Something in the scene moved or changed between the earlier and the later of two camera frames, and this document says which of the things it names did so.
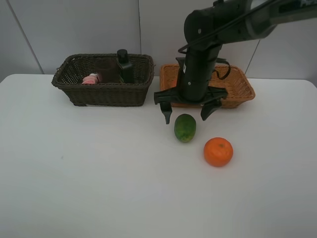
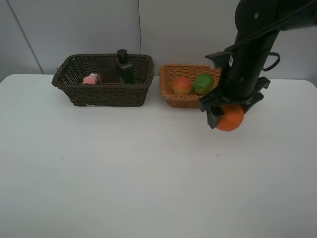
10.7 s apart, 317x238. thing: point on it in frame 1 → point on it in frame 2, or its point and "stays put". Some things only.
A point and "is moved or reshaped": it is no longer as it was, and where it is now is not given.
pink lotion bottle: [92, 79] stays put
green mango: [184, 127] is moved or reshaped
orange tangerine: [218, 151] → [233, 118]
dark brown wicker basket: [70, 74] stays put
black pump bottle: [125, 67] stays put
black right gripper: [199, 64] → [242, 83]
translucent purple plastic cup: [107, 70] stays put
